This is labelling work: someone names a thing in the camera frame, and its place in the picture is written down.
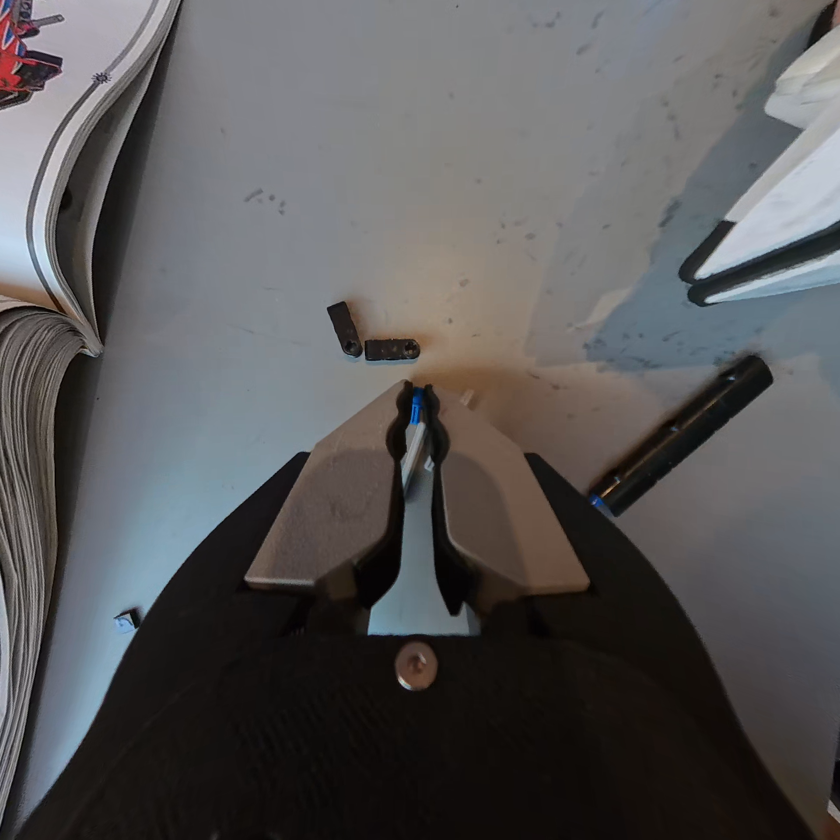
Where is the grey desk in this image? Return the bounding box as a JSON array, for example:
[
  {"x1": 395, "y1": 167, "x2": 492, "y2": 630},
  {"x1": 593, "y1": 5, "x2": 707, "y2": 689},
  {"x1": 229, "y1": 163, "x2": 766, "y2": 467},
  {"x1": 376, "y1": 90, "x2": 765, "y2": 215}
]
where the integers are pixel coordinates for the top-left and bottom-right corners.
[{"x1": 13, "y1": 0, "x2": 840, "y2": 840}]

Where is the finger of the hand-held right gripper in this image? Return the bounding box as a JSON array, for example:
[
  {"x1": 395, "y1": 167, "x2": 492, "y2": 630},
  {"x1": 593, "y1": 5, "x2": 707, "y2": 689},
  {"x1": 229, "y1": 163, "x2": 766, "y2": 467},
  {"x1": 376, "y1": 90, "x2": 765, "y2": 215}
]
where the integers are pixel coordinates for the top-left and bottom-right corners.
[
  {"x1": 679, "y1": 120, "x2": 840, "y2": 284},
  {"x1": 686, "y1": 238, "x2": 840, "y2": 309}
]

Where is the black double connector brick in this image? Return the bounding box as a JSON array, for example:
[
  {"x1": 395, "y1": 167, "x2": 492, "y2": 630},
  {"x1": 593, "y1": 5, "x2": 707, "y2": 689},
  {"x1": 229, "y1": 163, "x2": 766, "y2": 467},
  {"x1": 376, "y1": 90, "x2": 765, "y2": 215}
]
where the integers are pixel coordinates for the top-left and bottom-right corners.
[{"x1": 594, "y1": 446, "x2": 670, "y2": 519}]

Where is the black axle connector brick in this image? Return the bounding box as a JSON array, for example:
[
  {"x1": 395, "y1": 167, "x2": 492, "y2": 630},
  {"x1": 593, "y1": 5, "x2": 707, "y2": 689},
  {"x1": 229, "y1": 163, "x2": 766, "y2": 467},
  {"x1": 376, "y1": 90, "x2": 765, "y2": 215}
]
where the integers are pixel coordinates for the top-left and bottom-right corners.
[{"x1": 656, "y1": 394, "x2": 729, "y2": 460}]

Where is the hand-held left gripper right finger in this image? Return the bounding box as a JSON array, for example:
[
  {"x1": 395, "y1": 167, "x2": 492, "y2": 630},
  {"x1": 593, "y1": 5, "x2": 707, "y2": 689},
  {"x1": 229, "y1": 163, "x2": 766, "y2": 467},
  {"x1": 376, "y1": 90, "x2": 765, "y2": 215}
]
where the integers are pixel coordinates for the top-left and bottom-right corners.
[{"x1": 424, "y1": 385, "x2": 591, "y2": 618}]

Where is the open instruction booklet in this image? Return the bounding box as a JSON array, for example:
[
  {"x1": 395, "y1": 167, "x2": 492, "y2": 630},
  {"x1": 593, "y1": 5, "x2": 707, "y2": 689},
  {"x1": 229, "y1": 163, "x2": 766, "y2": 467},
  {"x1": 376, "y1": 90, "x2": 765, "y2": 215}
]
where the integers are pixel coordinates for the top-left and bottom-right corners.
[{"x1": 0, "y1": 0, "x2": 185, "y2": 788}]

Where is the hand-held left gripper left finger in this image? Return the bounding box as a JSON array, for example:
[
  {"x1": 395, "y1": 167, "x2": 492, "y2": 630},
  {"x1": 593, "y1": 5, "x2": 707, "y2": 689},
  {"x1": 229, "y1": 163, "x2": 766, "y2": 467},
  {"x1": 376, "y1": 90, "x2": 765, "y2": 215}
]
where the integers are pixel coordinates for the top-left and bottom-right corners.
[{"x1": 245, "y1": 381, "x2": 414, "y2": 610}]

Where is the black pin connector brick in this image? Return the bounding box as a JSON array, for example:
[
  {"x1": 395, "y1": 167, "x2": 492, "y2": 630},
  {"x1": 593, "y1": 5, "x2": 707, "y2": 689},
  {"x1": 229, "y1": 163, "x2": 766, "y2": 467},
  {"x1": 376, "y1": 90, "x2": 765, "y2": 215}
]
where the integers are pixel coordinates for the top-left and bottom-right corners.
[{"x1": 364, "y1": 338, "x2": 422, "y2": 363}]

